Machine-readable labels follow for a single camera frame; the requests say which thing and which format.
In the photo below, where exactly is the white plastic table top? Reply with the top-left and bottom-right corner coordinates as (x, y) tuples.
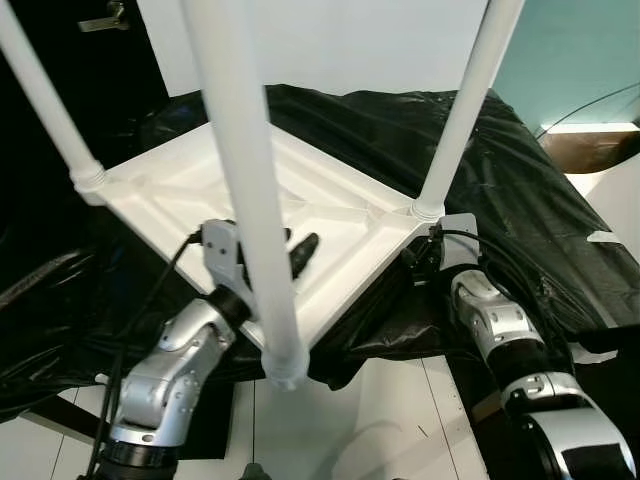
(80, 120), (446, 353)

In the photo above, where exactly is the white plastic table leg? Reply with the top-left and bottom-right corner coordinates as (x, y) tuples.
(0, 5), (107, 197)
(412, 0), (527, 222)
(180, 0), (311, 391)

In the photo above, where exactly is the black plastic sheet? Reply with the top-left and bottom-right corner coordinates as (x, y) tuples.
(0, 85), (640, 416)

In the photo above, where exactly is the brown cardboard box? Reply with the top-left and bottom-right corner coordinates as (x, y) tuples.
(540, 130), (637, 174)

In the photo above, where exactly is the black door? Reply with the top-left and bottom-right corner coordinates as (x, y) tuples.
(0, 0), (191, 181)

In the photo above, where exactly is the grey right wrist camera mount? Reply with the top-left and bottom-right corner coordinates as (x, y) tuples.
(438, 213), (479, 272)

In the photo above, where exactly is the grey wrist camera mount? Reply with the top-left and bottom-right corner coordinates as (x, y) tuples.
(438, 213), (479, 272)
(200, 220), (247, 293)

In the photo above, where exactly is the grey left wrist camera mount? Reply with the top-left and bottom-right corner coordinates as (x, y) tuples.
(200, 220), (247, 293)

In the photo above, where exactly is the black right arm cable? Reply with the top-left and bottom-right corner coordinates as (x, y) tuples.
(432, 228), (576, 361)

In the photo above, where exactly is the thin black wall cable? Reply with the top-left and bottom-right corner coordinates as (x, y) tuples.
(540, 82), (640, 137)

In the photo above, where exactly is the metal door handle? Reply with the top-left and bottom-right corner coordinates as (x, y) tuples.
(80, 2), (130, 34)

